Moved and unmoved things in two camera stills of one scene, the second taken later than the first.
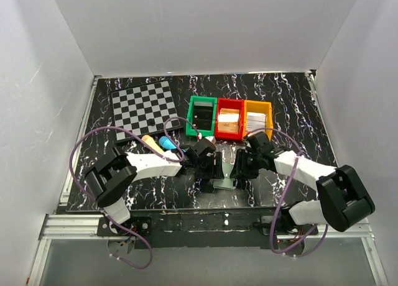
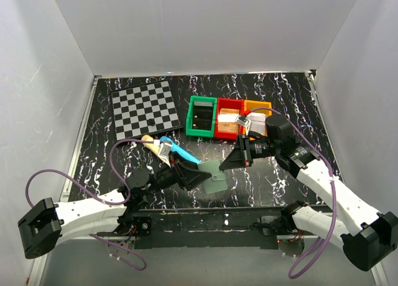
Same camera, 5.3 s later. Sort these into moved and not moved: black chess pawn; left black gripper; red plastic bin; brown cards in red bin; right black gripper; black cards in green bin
Moved: right black gripper; left black gripper
Not moved: red plastic bin; black chess pawn; black cards in green bin; brown cards in red bin
